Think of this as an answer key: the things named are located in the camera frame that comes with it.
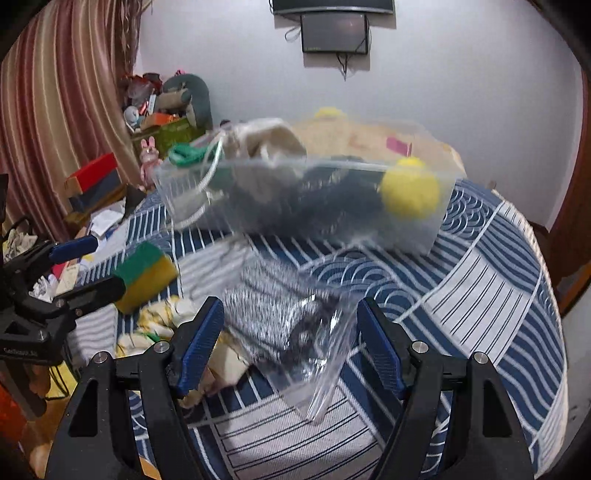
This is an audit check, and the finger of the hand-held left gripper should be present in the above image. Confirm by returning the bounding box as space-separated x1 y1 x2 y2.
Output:
13 275 127 320
4 237 99 288

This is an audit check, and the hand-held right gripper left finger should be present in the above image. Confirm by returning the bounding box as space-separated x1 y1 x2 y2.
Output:
44 296 225 480

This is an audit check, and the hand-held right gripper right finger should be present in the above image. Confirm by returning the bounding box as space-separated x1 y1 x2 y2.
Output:
356 298 536 480

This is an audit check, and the green and yellow sponge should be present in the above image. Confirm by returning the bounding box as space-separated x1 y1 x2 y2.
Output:
113 241 180 315

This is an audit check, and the clear plastic zip bag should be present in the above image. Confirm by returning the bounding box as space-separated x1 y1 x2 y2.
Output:
221 256 366 422

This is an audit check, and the clear plastic storage box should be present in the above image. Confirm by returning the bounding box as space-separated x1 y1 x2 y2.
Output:
151 117 468 256

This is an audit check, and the pile of white papers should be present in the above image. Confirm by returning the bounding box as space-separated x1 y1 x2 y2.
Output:
87 199 131 243

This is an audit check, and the yellow and white cloth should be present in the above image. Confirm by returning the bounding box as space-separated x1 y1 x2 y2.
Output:
115 295 252 402

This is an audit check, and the red and blue box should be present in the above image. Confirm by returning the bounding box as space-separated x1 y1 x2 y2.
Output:
64 152 129 217

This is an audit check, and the blue patterned bed blanket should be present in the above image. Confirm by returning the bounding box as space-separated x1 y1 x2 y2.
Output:
74 178 570 480

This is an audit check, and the pink bunny toy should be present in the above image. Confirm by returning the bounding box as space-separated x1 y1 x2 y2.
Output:
140 137 160 186

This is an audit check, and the green plastic clip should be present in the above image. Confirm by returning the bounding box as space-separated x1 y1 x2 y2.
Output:
167 143 219 168

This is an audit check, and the green cardboard box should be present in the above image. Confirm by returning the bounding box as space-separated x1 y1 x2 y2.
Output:
133 117 205 158

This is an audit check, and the striped red curtain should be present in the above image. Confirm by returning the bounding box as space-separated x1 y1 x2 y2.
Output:
0 0 154 243

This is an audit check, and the black cloth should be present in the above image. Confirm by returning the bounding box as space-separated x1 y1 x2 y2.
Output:
277 165 385 232

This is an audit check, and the yellow foam ball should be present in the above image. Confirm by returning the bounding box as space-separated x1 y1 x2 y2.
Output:
378 157 441 219

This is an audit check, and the grey plush toy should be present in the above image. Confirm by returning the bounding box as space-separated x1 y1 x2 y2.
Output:
154 74 214 131

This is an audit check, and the beige pillow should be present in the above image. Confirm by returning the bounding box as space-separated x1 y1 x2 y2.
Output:
290 115 467 178

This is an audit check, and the brown wooden panel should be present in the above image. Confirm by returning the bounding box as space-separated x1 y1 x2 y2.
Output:
531 55 591 319

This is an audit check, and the beige drawstring pouch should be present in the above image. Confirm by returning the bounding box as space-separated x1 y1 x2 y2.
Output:
221 119 308 206

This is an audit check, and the wall-mounted black monitor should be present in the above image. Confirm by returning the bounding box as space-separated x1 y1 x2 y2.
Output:
300 13 371 55

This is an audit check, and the black wall shelf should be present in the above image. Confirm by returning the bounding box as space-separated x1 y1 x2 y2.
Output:
270 0 397 16

